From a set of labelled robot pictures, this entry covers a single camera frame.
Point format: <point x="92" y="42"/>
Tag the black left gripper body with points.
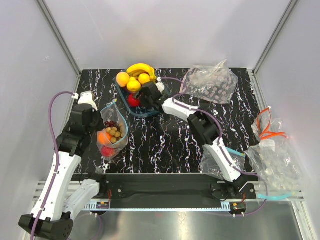
<point x="97" y="123"/>

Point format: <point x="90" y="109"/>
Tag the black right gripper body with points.
<point x="145" y="101"/>

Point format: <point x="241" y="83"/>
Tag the red apple fruit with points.
<point x="132" y="101"/>

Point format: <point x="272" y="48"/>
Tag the brown longan bunch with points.
<point x="117" y="133"/>

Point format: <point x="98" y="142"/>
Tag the clear bag under right arm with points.
<point x="214" y="162"/>

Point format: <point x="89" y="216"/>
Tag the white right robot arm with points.
<point x="204" y="127"/>

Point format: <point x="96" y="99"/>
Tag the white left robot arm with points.
<point x="52" y="217"/>

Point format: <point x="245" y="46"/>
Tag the red fruit in bag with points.
<point x="107" y="152"/>

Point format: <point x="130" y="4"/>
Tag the clear pink-zip bag stack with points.
<point x="216" y="84"/>

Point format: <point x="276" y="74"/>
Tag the clear orange-zip bag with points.
<point x="262" y="126"/>

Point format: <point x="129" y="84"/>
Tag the clear blue-zip bag stack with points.
<point x="277" y="166"/>

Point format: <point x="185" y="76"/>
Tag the blue plastic fruit tray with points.
<point x="139" y="112"/>

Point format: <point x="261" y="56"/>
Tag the yellow lemon fruit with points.
<point x="144" y="78"/>

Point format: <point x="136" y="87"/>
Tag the yellow pear fruit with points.
<point x="133" y="85"/>

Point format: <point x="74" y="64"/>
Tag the yellow banana bunch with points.
<point x="140" y="68"/>

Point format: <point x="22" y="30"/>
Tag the orange peach fruit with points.
<point x="122" y="79"/>

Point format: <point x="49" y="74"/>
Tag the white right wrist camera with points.
<point x="160" y="86"/>

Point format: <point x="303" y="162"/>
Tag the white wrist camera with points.
<point x="160" y="86"/>
<point x="86" y="97"/>

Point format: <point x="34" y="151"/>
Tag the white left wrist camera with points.
<point x="86" y="97"/>

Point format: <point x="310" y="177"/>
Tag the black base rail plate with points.
<point x="185" y="192"/>

